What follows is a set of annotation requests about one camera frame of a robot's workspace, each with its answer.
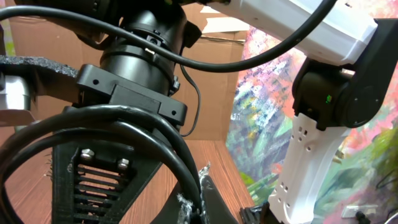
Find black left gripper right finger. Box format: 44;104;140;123
198;163;238;224

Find colourful cloth at wall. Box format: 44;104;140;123
224;1;397;223

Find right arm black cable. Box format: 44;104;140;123
0;0;338;138

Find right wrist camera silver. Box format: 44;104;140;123
0;55;80;128

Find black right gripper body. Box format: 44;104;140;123
62;63;189;162

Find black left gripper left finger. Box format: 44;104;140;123
151;183;193;224

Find black USB cable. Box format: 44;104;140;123
0;104;203;224

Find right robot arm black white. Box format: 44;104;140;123
226;50;397;223

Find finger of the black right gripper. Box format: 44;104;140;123
51;135;161;223

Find white tape strips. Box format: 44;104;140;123
202;17;250;34

